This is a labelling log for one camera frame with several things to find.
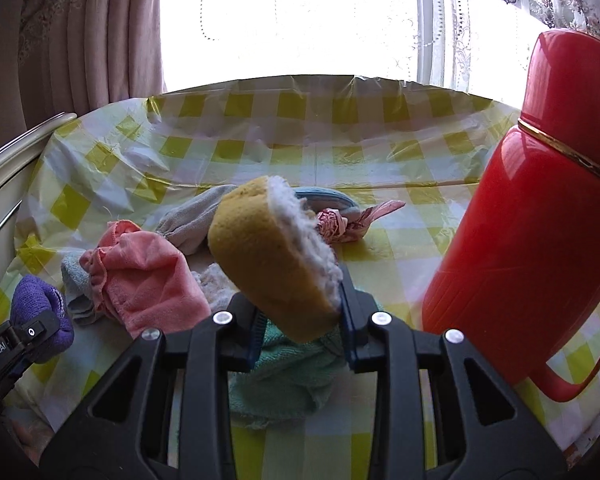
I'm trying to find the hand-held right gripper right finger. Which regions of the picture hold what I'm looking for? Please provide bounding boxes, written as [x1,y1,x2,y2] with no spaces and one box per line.
[337,262,568,480]

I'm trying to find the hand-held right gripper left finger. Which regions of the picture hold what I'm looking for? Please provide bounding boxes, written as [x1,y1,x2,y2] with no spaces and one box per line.
[40,292,268,480]

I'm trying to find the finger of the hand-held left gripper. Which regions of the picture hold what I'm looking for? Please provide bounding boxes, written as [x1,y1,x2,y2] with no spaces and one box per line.
[7,311,61,361]

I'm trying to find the purple knitted sock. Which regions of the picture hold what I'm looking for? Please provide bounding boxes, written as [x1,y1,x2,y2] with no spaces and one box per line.
[10,274,76,365]

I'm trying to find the yellow sponge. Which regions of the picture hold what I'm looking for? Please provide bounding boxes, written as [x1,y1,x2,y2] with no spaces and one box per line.
[207,175,345,343]

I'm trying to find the pink patterned cloth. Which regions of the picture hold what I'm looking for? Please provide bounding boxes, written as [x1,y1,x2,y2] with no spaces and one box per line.
[314,199,407,245]

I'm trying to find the grey fleece mitten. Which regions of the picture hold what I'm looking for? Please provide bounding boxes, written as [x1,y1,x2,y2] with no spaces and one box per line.
[156,184,238,253]

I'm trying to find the white fluffy cloth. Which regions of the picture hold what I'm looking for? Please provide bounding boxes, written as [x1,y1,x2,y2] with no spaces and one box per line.
[190,262,241,313]

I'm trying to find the green towel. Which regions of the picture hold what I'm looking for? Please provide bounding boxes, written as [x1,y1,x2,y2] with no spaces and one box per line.
[227,322,348,428]

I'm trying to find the pink fleece cloth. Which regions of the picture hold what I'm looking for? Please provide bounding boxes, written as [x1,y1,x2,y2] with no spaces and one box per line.
[79,220,211,338]

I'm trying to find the blue ribbed cloth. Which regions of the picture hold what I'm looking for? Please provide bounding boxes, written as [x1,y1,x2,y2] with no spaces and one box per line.
[294,186,362,221]

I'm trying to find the white carved dresser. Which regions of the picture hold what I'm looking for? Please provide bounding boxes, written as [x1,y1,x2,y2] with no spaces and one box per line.
[0,112,78,321]

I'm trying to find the green checked plastic tablecloth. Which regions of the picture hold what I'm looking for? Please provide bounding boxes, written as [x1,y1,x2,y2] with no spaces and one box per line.
[0,75,600,480]

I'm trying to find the red thermos flask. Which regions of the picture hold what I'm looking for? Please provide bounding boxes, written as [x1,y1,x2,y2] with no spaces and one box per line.
[421,30,600,403]

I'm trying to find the brown embroidered curtain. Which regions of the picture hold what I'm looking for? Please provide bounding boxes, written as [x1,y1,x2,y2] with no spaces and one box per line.
[17,0,168,133]

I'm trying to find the sheer lace curtain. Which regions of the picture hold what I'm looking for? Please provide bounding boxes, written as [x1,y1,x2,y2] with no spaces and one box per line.
[410,0,600,106]

